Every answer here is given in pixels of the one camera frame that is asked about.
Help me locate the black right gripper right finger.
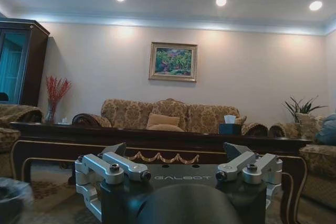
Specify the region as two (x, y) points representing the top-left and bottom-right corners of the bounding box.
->
(214, 142), (284, 216)

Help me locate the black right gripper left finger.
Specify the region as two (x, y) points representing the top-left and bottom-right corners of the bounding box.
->
(75, 142), (152, 220)

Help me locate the grey trash bin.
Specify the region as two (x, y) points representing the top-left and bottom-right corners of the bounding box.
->
(0, 177), (35, 224)

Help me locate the black tissue box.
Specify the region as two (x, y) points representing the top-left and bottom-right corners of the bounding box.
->
(218, 115), (242, 135)

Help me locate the dark wooden coffee table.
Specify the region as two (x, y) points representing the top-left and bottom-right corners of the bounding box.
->
(9, 122), (313, 222)

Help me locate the beige cushion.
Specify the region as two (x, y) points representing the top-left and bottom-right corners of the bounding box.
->
(145, 113), (182, 130)

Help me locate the gold patterned armchair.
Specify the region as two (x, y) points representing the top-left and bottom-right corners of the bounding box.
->
(269, 115), (336, 204)
(0, 104), (44, 180)

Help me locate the gold patterned three-seat sofa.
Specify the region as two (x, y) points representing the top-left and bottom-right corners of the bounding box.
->
(72, 98), (268, 136)

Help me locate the green potted plant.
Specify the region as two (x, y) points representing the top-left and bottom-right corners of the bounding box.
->
(284, 95), (329, 139)

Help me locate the glass vase with red flowers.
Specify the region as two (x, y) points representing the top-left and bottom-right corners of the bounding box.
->
(45, 76), (72, 125)

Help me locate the blue cushion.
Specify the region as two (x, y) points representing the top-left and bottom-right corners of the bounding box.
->
(314, 114), (336, 146)

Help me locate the gold-framed landscape painting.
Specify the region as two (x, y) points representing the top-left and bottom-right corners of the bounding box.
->
(148, 41), (198, 83)

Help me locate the dark wooden glass cabinet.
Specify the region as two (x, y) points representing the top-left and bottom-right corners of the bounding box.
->
(0, 17), (50, 106)

